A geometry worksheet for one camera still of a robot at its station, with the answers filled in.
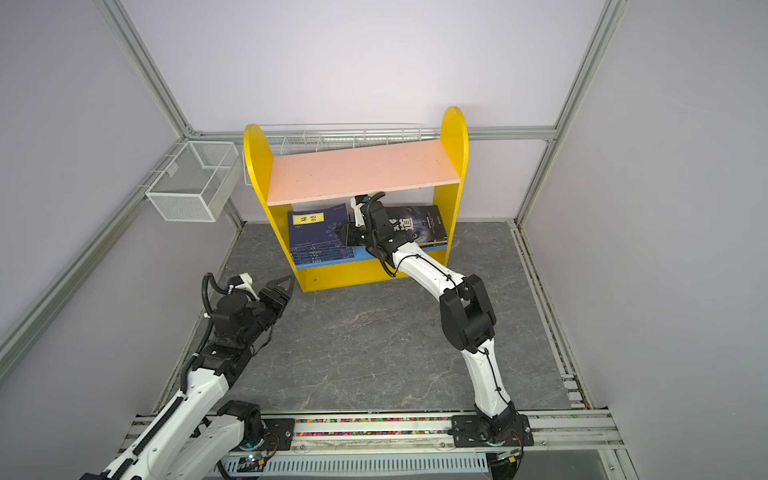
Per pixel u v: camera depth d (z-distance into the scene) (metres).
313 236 0.87
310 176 0.77
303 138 0.94
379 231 0.71
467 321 0.54
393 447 0.73
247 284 0.71
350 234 0.79
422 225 0.96
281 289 0.71
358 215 0.80
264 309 0.64
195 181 0.96
